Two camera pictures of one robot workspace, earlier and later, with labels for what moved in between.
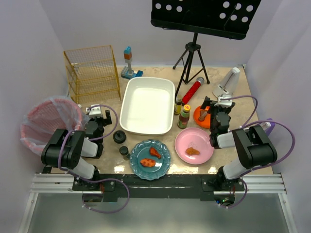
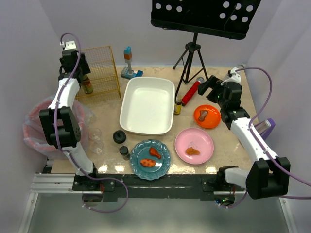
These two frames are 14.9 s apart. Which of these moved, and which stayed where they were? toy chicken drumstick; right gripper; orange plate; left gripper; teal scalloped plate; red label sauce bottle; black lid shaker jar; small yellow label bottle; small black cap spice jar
Moved: left gripper; red label sauce bottle; right gripper
Stayed: toy chicken drumstick; small black cap spice jar; orange plate; small yellow label bottle; teal scalloped plate; black lid shaker jar
